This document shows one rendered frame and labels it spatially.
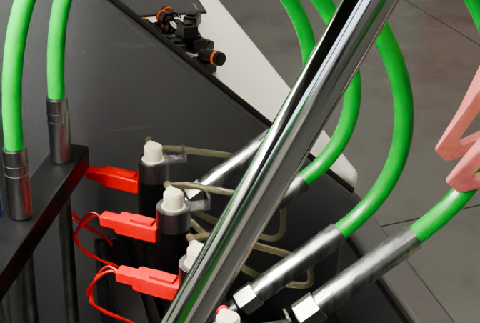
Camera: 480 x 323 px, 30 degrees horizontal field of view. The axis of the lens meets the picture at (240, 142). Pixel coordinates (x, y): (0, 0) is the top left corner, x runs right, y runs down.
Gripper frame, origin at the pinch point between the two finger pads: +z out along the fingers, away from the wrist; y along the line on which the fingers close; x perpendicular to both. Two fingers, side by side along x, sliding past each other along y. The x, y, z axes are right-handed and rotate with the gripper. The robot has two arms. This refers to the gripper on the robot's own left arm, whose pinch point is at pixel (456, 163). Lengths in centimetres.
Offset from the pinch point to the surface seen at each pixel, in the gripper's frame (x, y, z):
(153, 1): 11, -85, 43
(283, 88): 20, -52, 27
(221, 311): -5.4, 4.9, 16.8
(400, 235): 0.2, 2.5, 5.4
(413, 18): 199, -317, 71
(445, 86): 184, -241, 63
